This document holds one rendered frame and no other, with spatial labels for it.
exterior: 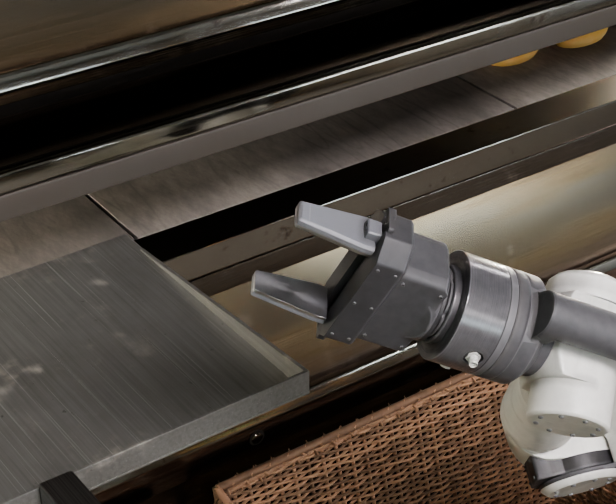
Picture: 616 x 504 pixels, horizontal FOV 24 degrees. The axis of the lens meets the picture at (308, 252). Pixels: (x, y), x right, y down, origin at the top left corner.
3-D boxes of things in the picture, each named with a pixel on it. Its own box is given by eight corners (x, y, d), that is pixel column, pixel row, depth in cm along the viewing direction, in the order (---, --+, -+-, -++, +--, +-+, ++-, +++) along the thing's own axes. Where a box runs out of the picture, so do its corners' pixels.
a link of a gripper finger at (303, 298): (253, 295, 109) (328, 319, 110) (256, 263, 111) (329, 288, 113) (245, 307, 110) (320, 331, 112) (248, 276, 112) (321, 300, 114)
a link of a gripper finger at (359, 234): (295, 200, 106) (372, 227, 108) (294, 232, 104) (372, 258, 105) (304, 186, 105) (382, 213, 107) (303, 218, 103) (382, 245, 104)
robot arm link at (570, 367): (471, 279, 118) (591, 320, 121) (448, 405, 114) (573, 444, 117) (541, 242, 108) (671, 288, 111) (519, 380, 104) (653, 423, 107)
